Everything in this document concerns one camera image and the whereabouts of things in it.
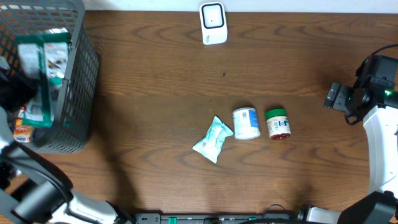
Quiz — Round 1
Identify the red sachet packet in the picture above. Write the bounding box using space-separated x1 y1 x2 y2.
17 106 25 119

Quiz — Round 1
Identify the orange snack box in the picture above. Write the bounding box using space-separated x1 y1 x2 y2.
13 124 35 143

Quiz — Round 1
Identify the green white pouch packet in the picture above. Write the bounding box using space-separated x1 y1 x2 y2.
17 29 70 128

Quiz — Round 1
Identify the green lid glass jar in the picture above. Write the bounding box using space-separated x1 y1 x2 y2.
265 108 292 140

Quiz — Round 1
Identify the white blue label container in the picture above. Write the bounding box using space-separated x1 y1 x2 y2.
233 107 261 140

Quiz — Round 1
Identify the mint green wipes pack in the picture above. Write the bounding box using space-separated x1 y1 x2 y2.
193 116 234 164

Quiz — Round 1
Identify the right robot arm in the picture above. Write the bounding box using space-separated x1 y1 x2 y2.
298 83 397 223

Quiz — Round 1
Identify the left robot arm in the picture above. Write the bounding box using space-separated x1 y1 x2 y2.
1 74 136 223

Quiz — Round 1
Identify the white barcode scanner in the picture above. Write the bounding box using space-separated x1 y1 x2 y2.
199 2 228 45

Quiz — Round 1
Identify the grey plastic mesh basket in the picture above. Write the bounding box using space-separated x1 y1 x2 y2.
1 0 100 154

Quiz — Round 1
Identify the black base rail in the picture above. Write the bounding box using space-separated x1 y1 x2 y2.
132 212 301 224

